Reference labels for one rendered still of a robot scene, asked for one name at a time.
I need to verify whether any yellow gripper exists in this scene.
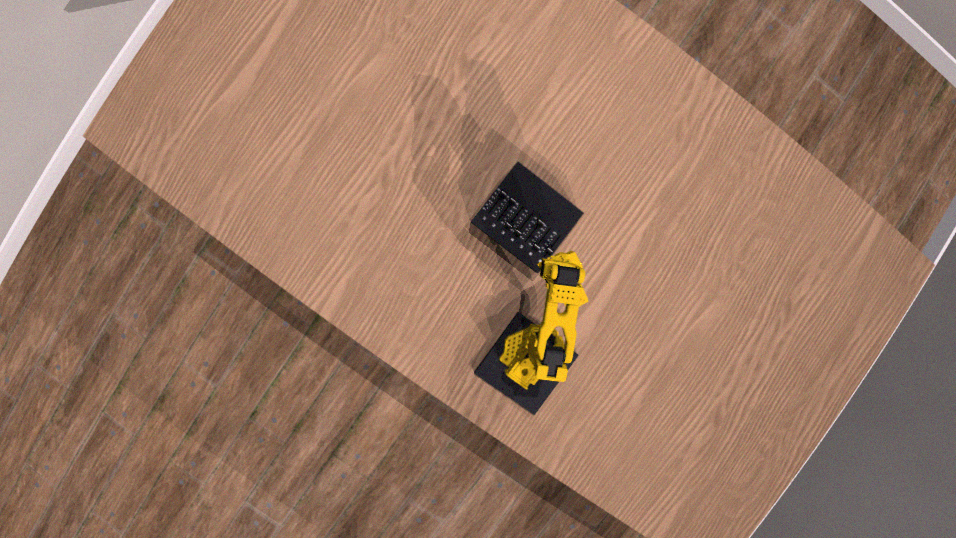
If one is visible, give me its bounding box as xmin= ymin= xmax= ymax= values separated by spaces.
xmin=537 ymin=251 xmax=588 ymax=306

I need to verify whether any black lighting desk panel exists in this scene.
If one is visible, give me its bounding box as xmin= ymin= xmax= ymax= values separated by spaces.
xmin=471 ymin=162 xmax=584 ymax=273

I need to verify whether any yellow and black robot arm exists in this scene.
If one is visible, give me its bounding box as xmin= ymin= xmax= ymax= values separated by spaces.
xmin=499 ymin=258 xmax=585 ymax=387

